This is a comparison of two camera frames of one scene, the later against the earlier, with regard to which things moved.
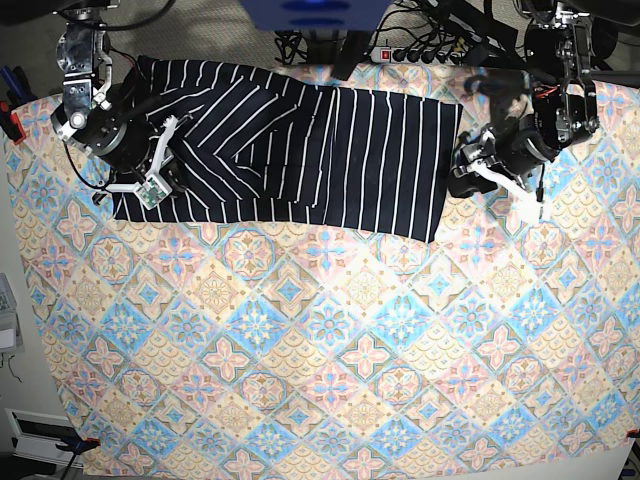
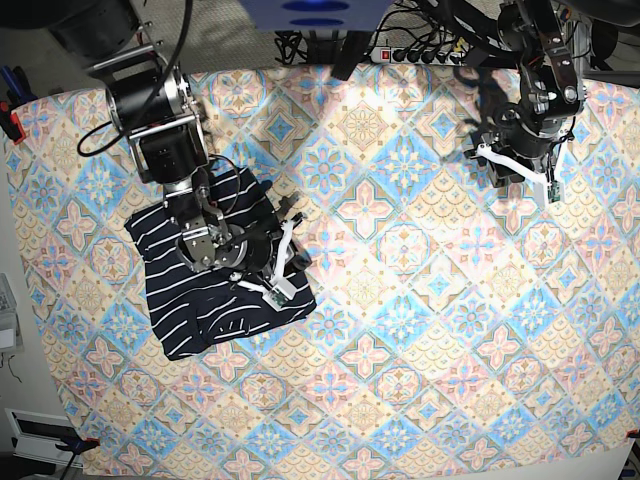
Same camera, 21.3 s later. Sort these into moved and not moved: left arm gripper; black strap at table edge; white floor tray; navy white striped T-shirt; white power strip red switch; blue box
Moved: navy white striped T-shirt; left arm gripper
Not moved: black strap at table edge; white floor tray; white power strip red switch; blue box
